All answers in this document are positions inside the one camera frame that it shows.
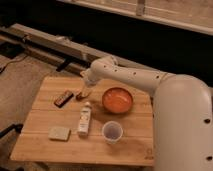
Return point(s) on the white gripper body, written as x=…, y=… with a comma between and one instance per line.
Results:
x=88, y=78

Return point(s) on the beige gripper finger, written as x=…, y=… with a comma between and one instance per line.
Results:
x=86, y=91

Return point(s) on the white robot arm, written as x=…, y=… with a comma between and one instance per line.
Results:
x=182, y=113

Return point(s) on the orange ceramic bowl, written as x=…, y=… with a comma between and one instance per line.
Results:
x=117, y=100

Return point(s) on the dark chocolate bar wrapper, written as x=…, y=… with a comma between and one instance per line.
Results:
x=63, y=98

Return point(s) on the white plastic bottle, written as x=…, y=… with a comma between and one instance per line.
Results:
x=84, y=121

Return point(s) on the wooden table board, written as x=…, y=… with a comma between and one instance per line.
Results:
x=134, y=148

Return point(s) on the beige sponge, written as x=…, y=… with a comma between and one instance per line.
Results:
x=59, y=133

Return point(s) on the black table leg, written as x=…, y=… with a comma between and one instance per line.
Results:
x=16, y=127

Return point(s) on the grey metal rail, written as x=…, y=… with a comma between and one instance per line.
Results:
x=57, y=44

